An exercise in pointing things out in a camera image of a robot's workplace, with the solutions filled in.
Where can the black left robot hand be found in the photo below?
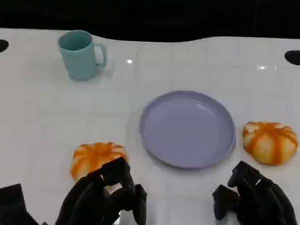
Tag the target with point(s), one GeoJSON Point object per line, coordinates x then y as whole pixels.
{"type": "Point", "coordinates": [91, 202]}

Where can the orange and white toy bread roll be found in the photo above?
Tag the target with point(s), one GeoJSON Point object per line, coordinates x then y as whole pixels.
{"type": "Point", "coordinates": [270, 142]}
{"type": "Point", "coordinates": [93, 155]}

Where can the lilac plate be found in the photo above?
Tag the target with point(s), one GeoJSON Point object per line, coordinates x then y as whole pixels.
{"type": "Point", "coordinates": [186, 129]}

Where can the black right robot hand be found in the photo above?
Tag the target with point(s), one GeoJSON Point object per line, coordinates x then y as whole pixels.
{"type": "Point", "coordinates": [263, 204]}

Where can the pale green mug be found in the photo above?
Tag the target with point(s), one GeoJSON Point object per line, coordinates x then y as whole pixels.
{"type": "Point", "coordinates": [76, 57]}

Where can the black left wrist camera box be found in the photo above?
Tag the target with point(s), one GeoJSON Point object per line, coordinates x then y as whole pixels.
{"type": "Point", "coordinates": [11, 203]}

